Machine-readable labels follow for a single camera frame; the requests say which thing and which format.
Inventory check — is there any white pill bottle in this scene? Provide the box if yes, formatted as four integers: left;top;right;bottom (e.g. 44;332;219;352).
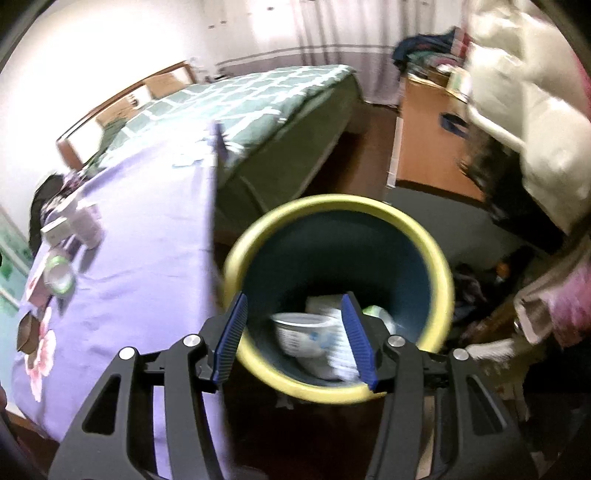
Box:
76;207;103;248

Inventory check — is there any pink floral bag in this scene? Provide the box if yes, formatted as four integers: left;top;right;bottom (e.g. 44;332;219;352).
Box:
512;258;591;349

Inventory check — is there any dark jacket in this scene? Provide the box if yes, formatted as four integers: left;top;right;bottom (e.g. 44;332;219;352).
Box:
28;173;70;250

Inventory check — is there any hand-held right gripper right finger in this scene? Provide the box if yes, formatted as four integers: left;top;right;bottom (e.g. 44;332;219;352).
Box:
341;292;539;480

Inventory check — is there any beige green medicine box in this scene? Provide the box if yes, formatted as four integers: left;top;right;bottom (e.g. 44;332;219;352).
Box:
41;216;78;244

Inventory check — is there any pile of clothes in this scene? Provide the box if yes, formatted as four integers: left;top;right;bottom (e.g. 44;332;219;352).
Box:
392;30;472;77

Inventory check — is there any green white packet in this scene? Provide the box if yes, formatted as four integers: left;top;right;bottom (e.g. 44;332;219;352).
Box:
43;255;75;296

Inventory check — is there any pink and white curtain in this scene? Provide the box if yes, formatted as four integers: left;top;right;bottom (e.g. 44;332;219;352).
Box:
203;0;467;108

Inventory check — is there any purple floral cloth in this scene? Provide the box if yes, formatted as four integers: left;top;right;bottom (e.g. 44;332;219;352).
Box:
9;121;232;480

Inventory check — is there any small brown tin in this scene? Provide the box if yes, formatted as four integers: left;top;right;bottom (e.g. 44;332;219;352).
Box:
16;313;43;355

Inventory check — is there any bed with green plaid duvet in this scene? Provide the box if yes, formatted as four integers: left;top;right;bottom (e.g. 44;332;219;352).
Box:
56;62;365;236

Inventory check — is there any wardrobe with sliding doors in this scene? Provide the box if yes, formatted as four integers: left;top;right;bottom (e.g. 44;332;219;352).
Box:
0;203;35;333

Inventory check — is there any white paper cup red print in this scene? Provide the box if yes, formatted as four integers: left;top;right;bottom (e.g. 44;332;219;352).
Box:
318;344;368;381

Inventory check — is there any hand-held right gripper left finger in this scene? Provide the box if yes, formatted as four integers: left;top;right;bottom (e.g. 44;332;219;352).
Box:
48;293;250;480

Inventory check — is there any white plastic yogurt tub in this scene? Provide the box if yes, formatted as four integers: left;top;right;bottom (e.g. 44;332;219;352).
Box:
271;313;345;360

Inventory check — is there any brown pillow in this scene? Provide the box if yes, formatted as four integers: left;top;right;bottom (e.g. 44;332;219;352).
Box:
95;104;130;127
143;71;185;100

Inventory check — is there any yellow-rimmed dark blue bin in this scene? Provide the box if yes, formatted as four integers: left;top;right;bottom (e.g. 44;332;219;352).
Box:
222;194;455;402

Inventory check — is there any white puffer jacket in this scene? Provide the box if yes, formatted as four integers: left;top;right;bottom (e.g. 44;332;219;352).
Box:
462;0;591;236

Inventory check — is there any pink carton box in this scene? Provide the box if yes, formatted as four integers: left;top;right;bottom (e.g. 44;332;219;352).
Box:
27;276;52;309

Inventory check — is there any blue strap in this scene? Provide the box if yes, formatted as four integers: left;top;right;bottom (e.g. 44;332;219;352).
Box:
438;113;467;137

